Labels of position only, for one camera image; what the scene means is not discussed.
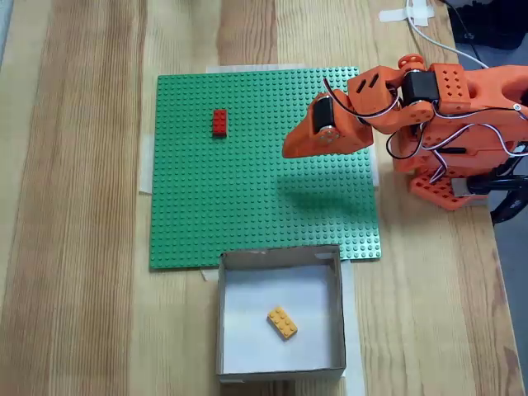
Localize long white masking tape strip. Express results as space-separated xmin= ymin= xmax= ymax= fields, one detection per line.
xmin=340 ymin=260 xmax=366 ymax=396

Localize brown cardboard box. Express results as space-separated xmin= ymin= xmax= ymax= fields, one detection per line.
xmin=216 ymin=243 xmax=347 ymax=385

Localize black power cable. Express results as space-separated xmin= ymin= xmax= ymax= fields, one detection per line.
xmin=451 ymin=7 xmax=492 ymax=69

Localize person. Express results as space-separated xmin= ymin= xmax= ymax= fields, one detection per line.
xmin=446 ymin=0 xmax=528 ymax=51

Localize white power cable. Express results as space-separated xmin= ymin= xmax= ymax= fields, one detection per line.
xmin=405 ymin=0 xmax=492 ymax=70

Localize wide white masking tape strip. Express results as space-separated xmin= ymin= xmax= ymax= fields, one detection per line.
xmin=205 ymin=62 xmax=307 ymax=76

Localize red lego block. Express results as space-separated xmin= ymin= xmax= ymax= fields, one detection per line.
xmin=211 ymin=108 xmax=229 ymax=139

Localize crossed white masking tape pieces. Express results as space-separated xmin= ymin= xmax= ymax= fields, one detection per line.
xmin=378 ymin=0 xmax=436 ymax=29

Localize red white black servo cable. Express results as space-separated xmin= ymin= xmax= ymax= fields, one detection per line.
xmin=323 ymin=77 xmax=402 ymax=123

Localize black table clamp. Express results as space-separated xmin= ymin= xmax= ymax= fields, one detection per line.
xmin=451 ymin=175 xmax=528 ymax=226

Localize green lego baseplate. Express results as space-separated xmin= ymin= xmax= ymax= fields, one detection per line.
xmin=148 ymin=65 xmax=383 ymax=271

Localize yellow lego block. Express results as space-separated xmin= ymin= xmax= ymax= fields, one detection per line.
xmin=266 ymin=305 xmax=299 ymax=342

